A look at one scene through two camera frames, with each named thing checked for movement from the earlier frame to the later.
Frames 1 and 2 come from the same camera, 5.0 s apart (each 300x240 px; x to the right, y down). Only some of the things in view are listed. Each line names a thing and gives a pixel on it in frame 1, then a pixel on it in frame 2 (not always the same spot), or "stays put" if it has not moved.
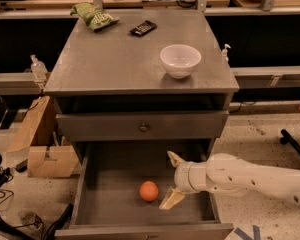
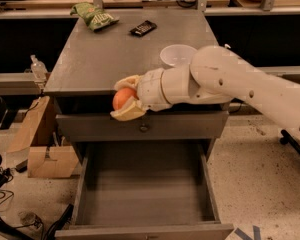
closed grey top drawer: [123, 126] stays put
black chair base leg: [287, 137] stays put
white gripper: [181, 178] → [150, 88]
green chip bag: [93, 15] stays put
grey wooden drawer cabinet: [130, 86] stays put
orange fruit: [148, 190] → [123, 95]
